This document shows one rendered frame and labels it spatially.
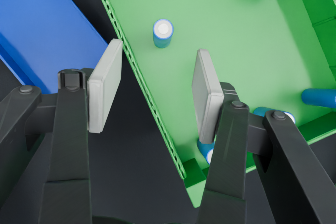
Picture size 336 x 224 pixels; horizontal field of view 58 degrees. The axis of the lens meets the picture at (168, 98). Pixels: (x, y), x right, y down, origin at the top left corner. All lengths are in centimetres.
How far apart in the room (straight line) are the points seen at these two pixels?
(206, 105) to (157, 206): 65
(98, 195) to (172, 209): 19
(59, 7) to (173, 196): 53
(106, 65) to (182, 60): 18
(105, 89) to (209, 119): 5
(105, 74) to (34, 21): 65
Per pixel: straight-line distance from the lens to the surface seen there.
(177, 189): 78
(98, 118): 16
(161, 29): 27
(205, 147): 29
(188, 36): 33
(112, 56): 18
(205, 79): 16
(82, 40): 76
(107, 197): 79
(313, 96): 34
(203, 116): 16
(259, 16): 36
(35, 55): 79
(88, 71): 18
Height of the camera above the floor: 73
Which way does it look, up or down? 87 degrees down
